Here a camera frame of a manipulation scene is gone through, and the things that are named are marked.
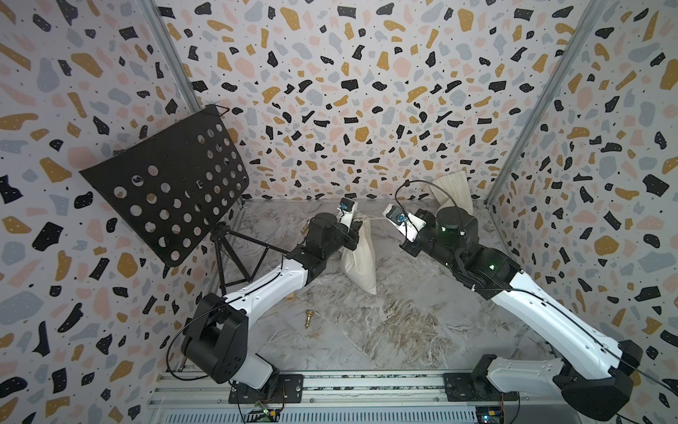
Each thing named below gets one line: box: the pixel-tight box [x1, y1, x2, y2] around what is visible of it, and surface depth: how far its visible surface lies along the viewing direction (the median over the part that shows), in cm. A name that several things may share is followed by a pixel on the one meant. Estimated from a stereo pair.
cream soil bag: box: [339, 214, 377, 296], surface depth 87 cm
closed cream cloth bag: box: [429, 169, 474, 215], surface depth 116 cm
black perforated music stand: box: [78, 105, 250, 296], surface depth 63 cm
